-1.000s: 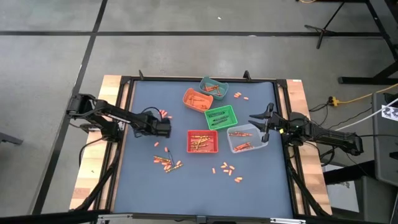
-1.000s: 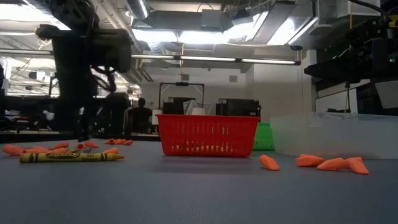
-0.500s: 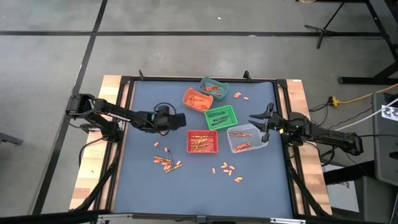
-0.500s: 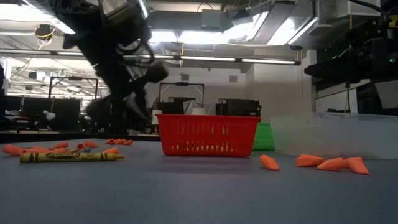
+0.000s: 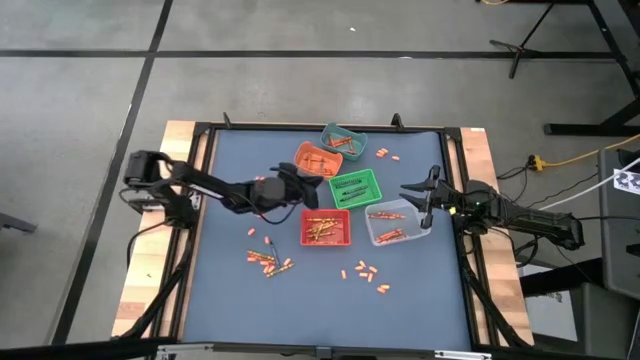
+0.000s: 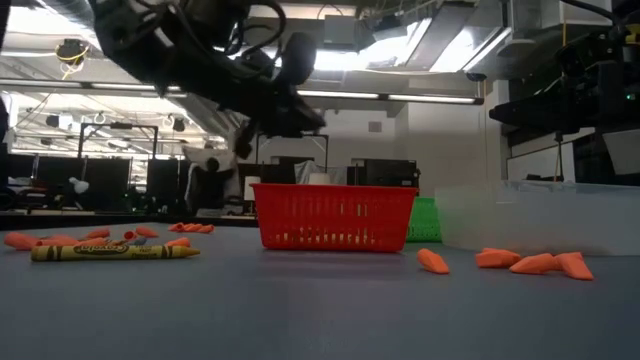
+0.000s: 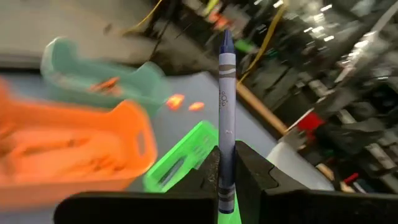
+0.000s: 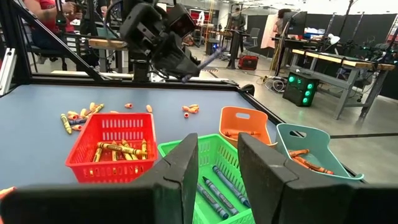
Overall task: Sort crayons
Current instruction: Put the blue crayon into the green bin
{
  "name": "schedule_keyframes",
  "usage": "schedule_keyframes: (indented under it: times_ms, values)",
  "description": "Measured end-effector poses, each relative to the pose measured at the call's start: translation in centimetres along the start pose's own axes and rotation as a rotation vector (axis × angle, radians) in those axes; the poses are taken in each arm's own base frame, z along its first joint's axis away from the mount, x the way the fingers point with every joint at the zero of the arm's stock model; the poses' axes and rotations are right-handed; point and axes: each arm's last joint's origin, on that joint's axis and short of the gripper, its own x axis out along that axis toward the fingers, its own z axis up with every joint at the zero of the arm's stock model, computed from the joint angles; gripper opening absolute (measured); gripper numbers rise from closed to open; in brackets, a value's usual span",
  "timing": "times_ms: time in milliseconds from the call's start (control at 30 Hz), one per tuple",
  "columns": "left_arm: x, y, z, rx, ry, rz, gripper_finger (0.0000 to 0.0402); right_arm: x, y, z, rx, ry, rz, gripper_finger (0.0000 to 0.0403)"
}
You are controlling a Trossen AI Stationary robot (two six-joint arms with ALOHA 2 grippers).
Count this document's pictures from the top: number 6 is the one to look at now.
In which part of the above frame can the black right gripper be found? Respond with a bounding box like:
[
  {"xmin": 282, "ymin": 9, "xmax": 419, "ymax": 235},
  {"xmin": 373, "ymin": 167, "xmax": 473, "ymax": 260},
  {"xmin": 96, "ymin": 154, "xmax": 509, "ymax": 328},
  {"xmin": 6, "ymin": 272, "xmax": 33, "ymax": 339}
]
[{"xmin": 488, "ymin": 28, "xmax": 627, "ymax": 134}]

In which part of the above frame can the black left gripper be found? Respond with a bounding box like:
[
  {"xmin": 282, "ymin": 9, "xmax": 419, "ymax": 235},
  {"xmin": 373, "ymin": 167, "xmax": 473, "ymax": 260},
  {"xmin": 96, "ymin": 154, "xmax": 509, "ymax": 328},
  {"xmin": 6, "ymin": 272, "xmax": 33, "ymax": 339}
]
[{"xmin": 233, "ymin": 31, "xmax": 327, "ymax": 161}]

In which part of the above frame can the orange crayon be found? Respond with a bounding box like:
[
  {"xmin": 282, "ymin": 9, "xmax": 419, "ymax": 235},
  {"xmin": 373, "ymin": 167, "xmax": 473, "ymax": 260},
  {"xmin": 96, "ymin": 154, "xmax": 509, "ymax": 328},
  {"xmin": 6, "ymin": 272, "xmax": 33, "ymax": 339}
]
[{"xmin": 35, "ymin": 235, "xmax": 110, "ymax": 248}]

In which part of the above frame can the person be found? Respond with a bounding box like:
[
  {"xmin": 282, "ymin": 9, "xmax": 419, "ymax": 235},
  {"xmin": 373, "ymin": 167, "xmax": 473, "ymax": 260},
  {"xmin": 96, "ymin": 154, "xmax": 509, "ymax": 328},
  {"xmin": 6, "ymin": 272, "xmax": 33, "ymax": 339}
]
[{"xmin": 180, "ymin": 143, "xmax": 240, "ymax": 214}]

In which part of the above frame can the clear plastic container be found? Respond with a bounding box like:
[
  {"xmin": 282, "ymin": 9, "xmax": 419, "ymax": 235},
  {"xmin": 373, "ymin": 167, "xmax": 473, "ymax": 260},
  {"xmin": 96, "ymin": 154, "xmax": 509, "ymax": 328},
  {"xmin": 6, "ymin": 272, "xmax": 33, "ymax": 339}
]
[{"xmin": 433, "ymin": 179, "xmax": 640, "ymax": 257}]

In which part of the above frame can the small black monitor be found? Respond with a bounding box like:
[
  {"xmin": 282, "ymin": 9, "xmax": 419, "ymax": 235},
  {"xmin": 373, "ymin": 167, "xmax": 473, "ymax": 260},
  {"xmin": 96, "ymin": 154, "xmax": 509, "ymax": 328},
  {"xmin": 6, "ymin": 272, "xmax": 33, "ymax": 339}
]
[{"xmin": 344, "ymin": 164, "xmax": 366, "ymax": 187}]

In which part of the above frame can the red plastic basket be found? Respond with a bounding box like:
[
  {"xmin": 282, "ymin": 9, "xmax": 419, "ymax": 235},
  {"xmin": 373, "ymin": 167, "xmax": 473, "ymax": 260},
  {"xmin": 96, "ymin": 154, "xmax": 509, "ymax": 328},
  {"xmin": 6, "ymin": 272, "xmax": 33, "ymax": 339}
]
[{"xmin": 249, "ymin": 182, "xmax": 420, "ymax": 254}]

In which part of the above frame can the grey ceiling box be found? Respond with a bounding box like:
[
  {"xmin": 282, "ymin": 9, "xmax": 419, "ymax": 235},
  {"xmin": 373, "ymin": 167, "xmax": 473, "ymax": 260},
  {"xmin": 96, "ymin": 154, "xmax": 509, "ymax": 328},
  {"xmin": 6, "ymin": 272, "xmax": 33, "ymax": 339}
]
[{"xmin": 321, "ymin": 13, "xmax": 358, "ymax": 51}]

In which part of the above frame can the ceiling strip light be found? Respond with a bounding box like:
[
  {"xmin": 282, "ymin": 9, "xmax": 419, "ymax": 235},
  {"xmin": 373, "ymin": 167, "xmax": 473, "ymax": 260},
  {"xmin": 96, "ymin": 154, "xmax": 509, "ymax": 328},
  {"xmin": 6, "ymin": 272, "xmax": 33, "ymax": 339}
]
[
  {"xmin": 297, "ymin": 88, "xmax": 485, "ymax": 106},
  {"xmin": 0, "ymin": 77, "xmax": 169, "ymax": 99}
]

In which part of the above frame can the large black monitor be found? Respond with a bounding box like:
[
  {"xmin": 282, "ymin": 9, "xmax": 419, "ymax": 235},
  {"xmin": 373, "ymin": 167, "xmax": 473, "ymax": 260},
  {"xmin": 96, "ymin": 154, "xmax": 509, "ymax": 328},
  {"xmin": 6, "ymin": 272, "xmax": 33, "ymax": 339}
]
[{"xmin": 363, "ymin": 158, "xmax": 422, "ymax": 196}]

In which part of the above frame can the green plastic basket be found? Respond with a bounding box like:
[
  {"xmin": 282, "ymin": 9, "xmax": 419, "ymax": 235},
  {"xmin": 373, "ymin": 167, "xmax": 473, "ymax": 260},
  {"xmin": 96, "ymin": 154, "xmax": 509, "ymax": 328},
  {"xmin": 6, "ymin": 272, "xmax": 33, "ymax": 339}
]
[{"xmin": 405, "ymin": 196, "xmax": 443, "ymax": 244}]

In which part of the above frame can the yellow crayon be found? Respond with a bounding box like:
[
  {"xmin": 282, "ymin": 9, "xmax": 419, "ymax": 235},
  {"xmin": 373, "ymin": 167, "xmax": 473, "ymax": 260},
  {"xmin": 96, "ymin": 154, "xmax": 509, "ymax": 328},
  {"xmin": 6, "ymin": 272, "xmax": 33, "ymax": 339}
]
[{"xmin": 29, "ymin": 244, "xmax": 202, "ymax": 263}]

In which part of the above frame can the white wall board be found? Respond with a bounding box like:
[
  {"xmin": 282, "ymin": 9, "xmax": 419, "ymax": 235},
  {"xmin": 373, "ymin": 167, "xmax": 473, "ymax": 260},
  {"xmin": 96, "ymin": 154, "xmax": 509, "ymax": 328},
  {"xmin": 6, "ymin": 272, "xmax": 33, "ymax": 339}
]
[{"xmin": 506, "ymin": 141, "xmax": 576, "ymax": 182}]

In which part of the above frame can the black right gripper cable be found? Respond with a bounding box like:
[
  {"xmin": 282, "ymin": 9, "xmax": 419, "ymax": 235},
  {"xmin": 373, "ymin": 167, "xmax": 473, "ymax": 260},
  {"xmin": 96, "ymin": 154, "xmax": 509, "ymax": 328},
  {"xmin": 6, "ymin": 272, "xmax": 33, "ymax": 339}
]
[{"xmin": 558, "ymin": 0, "xmax": 624, "ymax": 25}]

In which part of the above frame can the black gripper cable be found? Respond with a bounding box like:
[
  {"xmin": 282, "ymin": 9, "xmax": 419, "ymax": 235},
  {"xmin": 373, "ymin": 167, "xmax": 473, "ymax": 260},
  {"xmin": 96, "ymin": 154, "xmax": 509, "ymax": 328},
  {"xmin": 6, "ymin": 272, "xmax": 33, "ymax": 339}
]
[
  {"xmin": 558, "ymin": 0, "xmax": 624, "ymax": 25},
  {"xmin": 219, "ymin": 0, "xmax": 289, "ymax": 59}
]

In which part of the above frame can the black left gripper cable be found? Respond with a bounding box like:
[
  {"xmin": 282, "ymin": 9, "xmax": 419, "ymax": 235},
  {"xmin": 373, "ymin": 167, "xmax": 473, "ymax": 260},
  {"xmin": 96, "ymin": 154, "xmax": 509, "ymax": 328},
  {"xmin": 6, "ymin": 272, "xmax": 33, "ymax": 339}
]
[{"xmin": 219, "ymin": 0, "xmax": 289, "ymax": 59}]

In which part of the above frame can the black station frame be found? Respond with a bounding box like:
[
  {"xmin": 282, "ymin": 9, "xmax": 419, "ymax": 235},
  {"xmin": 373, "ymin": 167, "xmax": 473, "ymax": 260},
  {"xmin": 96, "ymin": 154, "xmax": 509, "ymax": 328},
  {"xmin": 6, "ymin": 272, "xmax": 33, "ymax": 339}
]
[{"xmin": 76, "ymin": 121, "xmax": 160, "ymax": 214}]

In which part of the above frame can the black yellow cable reel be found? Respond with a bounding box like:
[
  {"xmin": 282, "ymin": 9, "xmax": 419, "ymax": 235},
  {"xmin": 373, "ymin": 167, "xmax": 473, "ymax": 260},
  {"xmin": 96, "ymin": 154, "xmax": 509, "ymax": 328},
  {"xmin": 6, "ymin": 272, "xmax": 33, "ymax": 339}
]
[{"xmin": 53, "ymin": 37, "xmax": 92, "ymax": 81}]

